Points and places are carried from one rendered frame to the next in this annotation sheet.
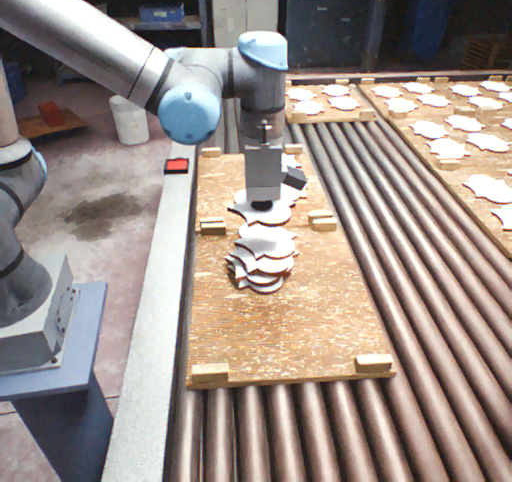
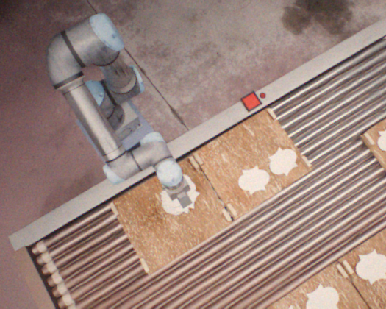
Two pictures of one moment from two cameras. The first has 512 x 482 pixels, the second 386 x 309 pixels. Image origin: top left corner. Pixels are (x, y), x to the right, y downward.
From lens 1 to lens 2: 131 cm
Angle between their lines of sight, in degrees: 48
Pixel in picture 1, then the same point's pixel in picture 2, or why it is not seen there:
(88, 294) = (143, 130)
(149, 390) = (105, 191)
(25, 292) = not seen: hidden behind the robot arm
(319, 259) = (199, 222)
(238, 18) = not seen: outside the picture
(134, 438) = (88, 198)
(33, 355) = not seen: hidden behind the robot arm
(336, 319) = (164, 243)
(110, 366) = (205, 117)
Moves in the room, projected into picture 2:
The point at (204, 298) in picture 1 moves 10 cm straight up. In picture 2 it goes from (150, 185) to (145, 180)
